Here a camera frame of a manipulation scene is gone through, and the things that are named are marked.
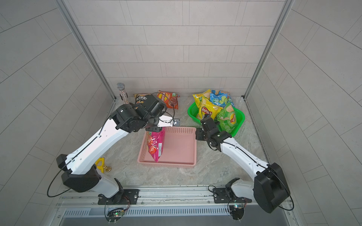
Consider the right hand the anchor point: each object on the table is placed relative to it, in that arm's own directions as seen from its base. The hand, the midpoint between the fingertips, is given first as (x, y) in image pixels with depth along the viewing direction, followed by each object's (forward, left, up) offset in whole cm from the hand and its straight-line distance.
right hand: (198, 132), depth 84 cm
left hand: (-1, +18, +19) cm, 26 cm away
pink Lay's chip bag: (-12, +21, +15) cm, 29 cm away
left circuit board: (-37, +43, -8) cm, 57 cm away
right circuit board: (-39, -16, -12) cm, 43 cm away
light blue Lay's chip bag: (+23, -18, +5) cm, 30 cm away
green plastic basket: (+20, +1, -5) cm, 21 cm away
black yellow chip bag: (+33, +40, 0) cm, 52 cm away
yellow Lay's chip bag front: (+17, -6, +5) cm, 19 cm away
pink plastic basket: (-3, +12, -16) cm, 20 cm away
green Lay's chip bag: (+7, -18, +3) cm, 20 cm away
